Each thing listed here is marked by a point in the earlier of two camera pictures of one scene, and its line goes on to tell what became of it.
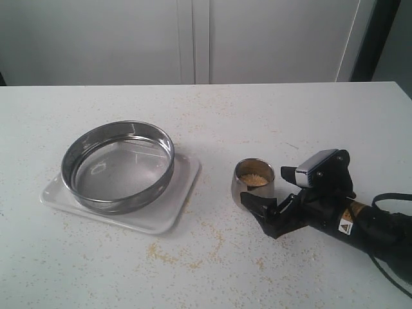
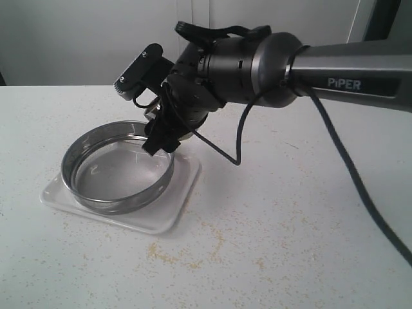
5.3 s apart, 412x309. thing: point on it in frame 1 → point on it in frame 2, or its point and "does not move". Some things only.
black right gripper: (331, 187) → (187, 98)
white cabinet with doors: (58, 42) does not move
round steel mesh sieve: (118, 167) does not move
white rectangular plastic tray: (163, 215) does not move
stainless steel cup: (252, 176) → (151, 113)
